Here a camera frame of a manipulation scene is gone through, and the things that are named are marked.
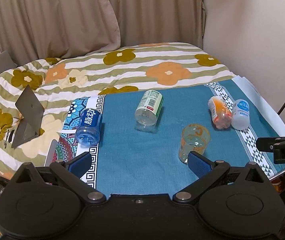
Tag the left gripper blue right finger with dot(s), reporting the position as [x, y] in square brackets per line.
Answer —
[199, 164]

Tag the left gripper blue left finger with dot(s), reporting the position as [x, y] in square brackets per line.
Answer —
[80, 164]

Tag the clear orange label cup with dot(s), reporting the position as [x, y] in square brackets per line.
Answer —
[194, 137]

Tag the blue label plastic cup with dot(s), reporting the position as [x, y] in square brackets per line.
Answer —
[88, 131]

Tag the orange printed plastic cup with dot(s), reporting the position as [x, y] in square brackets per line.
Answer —
[221, 115]

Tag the white blue label cup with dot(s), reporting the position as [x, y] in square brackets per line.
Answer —
[240, 115]

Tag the clear green label cup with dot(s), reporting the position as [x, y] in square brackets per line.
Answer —
[149, 107]

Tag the teal patterned table mat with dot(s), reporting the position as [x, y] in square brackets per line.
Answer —
[128, 161]

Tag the grey folded laptop stand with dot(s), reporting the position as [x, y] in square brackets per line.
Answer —
[32, 113]

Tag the floral striped duvet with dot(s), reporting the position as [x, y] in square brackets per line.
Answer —
[57, 83]

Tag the beige curtain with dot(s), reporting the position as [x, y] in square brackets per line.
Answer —
[37, 29]

